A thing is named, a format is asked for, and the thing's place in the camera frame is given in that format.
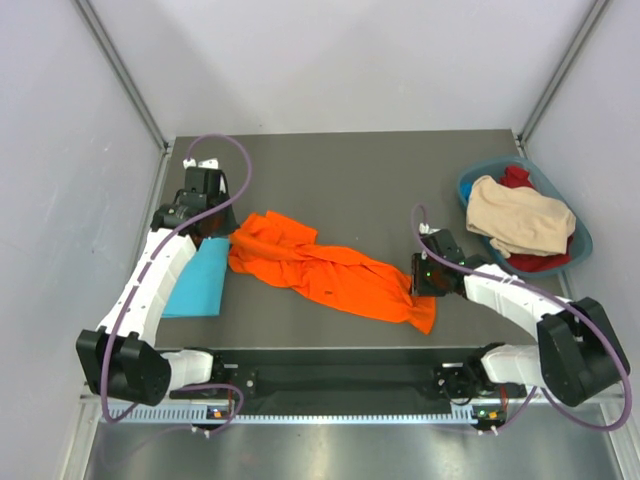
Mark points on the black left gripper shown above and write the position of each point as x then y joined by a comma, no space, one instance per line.
227,228

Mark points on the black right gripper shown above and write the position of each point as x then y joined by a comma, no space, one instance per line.
419,287

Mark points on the orange t-shirt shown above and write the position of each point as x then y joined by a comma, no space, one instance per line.
284,253

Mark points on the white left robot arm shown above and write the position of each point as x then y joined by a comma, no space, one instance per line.
119,358

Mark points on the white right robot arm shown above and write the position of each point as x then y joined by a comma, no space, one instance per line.
575,354

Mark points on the folded light blue t-shirt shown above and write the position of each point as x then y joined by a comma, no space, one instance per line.
199,288

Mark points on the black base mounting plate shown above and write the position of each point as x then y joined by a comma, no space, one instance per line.
347,368

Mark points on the blue t-shirt in basket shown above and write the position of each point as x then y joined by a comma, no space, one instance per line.
465,190

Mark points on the beige t-shirt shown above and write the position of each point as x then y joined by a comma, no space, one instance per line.
518,220

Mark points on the blue plastic laundry basket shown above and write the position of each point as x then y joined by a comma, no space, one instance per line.
582,245

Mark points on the dark red t-shirt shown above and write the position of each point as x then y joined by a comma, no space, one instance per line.
515,176

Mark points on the grey slotted cable duct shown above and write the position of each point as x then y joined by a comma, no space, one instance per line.
214,414

